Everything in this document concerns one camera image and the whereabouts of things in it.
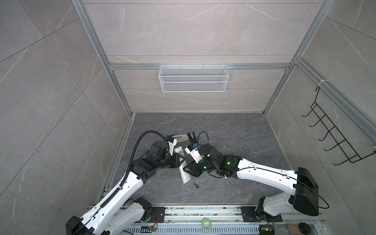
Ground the green round sticker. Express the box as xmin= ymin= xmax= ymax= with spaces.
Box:
xmin=201 ymin=218 xmax=212 ymax=231

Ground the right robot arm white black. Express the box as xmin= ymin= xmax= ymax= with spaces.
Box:
xmin=182 ymin=144 xmax=319 ymax=221

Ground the black corrugated cable conduit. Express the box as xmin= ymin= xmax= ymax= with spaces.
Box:
xmin=96 ymin=130 xmax=167 ymax=206

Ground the white wire mesh basket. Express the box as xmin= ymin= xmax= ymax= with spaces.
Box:
xmin=158 ymin=65 xmax=229 ymax=93

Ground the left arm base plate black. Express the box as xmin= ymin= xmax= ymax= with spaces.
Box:
xmin=139 ymin=207 xmax=166 ymax=223

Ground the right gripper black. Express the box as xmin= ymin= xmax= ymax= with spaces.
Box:
xmin=181 ymin=158 xmax=219 ymax=178

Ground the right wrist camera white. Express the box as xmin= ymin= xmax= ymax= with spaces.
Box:
xmin=185 ymin=143 xmax=203 ymax=164

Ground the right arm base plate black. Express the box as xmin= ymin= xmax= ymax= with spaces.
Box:
xmin=240 ymin=207 xmax=283 ymax=222

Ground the white remote control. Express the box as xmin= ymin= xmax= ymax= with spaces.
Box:
xmin=174 ymin=146 xmax=191 ymax=184

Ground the black round cap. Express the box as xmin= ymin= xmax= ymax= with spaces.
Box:
xmin=298 ymin=222 xmax=312 ymax=235

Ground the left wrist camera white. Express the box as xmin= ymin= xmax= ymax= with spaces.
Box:
xmin=166 ymin=136 xmax=177 ymax=156

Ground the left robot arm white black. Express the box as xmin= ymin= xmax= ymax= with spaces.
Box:
xmin=66 ymin=141 xmax=185 ymax=235

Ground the grey black stapler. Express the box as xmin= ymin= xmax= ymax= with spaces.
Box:
xmin=165 ymin=132 xmax=197 ymax=145

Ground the black wire hook rack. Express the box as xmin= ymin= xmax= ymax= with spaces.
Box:
xmin=302 ymin=86 xmax=376 ymax=166

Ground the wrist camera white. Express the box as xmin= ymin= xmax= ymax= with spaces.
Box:
xmin=166 ymin=136 xmax=177 ymax=156
xmin=185 ymin=143 xmax=203 ymax=164

